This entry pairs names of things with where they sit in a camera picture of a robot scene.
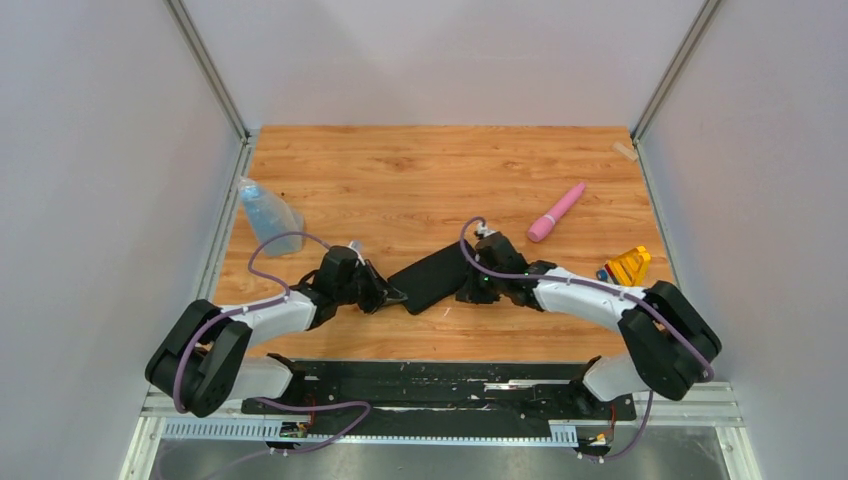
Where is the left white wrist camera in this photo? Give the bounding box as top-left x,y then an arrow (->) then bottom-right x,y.
347,240 -> 365,264

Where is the black zippered tool case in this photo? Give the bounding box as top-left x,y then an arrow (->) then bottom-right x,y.
388,241 -> 473,315

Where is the clear blue spray bottle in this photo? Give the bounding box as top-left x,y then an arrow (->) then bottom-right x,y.
238,177 -> 304,257

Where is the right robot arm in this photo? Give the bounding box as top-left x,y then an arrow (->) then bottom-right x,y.
457,231 -> 722,418

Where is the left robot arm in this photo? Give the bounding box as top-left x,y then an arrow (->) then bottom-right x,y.
144,246 -> 407,418

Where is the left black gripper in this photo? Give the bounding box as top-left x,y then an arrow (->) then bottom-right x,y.
334,258 -> 404,314

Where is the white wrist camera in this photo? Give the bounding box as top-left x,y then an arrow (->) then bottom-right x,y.
347,240 -> 365,264
474,222 -> 497,240

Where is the tape piece on table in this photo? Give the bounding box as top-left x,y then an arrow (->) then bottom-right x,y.
611,142 -> 639,162

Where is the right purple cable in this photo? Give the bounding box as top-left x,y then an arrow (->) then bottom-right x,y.
458,216 -> 717,463

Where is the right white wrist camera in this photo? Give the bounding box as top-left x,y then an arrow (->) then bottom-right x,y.
474,222 -> 497,240

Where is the pink hair trimmer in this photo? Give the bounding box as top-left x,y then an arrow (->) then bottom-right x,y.
526,182 -> 586,243

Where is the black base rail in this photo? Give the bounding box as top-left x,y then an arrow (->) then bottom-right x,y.
279,360 -> 636,439

